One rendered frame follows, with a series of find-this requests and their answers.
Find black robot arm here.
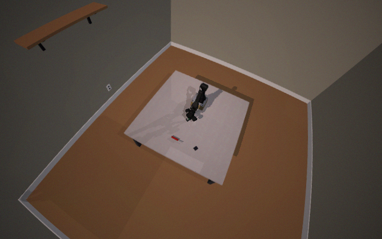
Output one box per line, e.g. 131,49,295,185
186,83,209,118

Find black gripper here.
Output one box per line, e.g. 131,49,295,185
186,109,197,121

